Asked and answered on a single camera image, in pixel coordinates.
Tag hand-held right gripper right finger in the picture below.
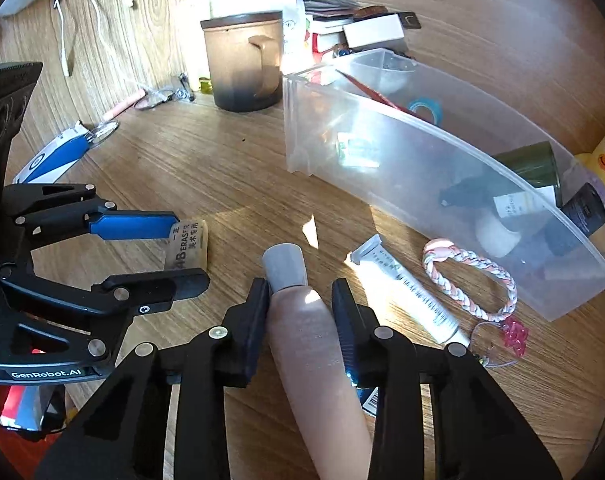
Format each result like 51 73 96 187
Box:
331 277 563 480

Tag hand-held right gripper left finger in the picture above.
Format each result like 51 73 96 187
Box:
35 276 272 480

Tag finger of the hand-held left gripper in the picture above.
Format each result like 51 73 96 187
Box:
2 183 181 241
0 265 211 333

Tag pink cream tube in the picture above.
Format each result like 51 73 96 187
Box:
261 243 373 480

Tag white eraser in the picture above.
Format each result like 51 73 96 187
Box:
165 219 208 271

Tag white ointment tube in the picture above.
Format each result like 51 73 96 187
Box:
350 234 471 346

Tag pink braided bracelet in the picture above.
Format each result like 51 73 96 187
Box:
423 238 518 322

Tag white bandage roll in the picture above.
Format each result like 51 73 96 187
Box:
475 212 521 256

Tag clear plastic storage box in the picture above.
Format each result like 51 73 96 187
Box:
282 48 605 322

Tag blue tape roll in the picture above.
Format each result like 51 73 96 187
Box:
407 97 446 123

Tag red ribbon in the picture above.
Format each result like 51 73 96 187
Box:
337 70 433 121

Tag dark green spray bottle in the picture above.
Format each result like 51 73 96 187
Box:
440 141 563 211

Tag black bottle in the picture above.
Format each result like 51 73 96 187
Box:
543 182 605 261

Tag pink eyeglasses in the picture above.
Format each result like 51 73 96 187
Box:
90 87 193 143

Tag brown lidded mug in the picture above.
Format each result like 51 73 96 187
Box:
200 10 284 112

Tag stack of books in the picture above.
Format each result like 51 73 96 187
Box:
282 0 418 61

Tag white cardboard box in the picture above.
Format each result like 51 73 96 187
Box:
343 14 406 48

